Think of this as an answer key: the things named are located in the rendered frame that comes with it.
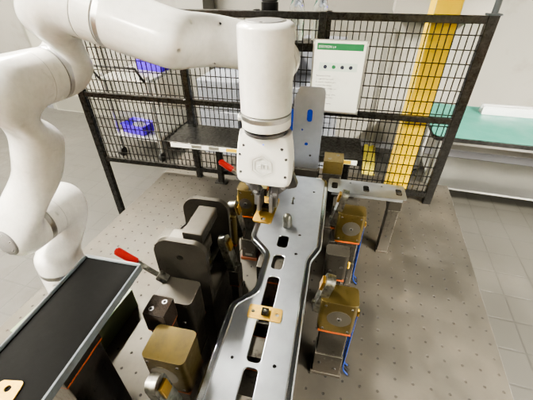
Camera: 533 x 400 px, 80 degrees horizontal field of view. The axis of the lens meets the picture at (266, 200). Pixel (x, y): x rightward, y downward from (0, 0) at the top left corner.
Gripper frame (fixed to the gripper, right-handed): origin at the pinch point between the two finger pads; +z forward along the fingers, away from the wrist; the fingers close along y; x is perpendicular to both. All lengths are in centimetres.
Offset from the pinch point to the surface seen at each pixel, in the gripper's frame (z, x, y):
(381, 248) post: 60, 56, 36
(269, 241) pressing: 31.4, 20.1, -4.4
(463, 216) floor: 134, 193, 121
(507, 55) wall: 30, 308, 147
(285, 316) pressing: 31.1, -4.3, 5.9
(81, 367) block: 22.0, -30.1, -27.8
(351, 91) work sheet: 8, 97, 14
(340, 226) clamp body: 32.4, 33.9, 16.6
